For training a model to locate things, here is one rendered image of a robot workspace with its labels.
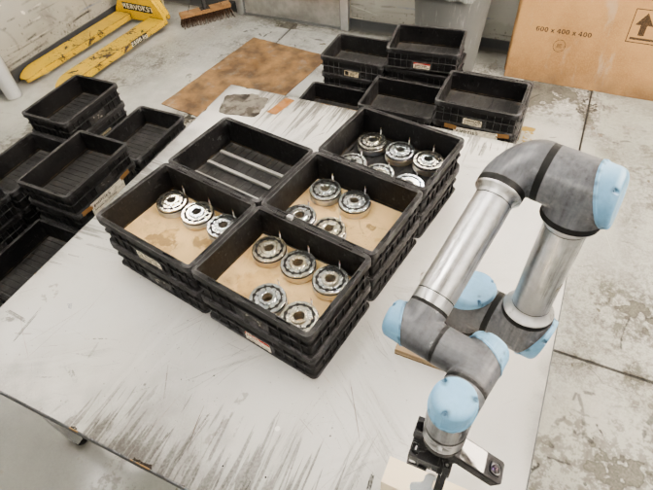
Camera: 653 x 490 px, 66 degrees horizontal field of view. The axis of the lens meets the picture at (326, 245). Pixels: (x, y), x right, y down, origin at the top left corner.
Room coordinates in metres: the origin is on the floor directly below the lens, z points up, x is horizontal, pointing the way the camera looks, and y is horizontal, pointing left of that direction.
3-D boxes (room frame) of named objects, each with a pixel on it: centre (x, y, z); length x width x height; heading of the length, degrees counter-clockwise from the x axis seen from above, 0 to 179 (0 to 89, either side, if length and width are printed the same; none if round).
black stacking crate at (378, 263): (1.11, -0.06, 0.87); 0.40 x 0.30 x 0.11; 52
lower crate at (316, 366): (0.88, 0.13, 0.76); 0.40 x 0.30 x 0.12; 52
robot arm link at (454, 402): (0.34, -0.18, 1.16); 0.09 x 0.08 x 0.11; 139
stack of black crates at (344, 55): (2.86, -0.30, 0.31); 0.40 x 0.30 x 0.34; 62
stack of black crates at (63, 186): (1.86, 1.10, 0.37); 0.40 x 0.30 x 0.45; 152
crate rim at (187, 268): (1.12, 0.44, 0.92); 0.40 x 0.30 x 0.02; 52
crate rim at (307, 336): (0.88, 0.13, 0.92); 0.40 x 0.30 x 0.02; 52
